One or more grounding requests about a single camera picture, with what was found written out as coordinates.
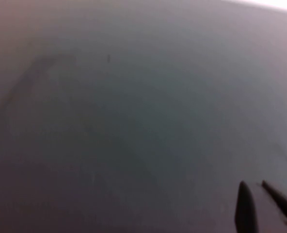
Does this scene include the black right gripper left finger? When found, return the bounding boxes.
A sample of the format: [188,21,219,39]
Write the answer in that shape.
[234,181,259,233]

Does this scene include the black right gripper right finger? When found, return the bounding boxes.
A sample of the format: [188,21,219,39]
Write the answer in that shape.
[261,179,287,228]

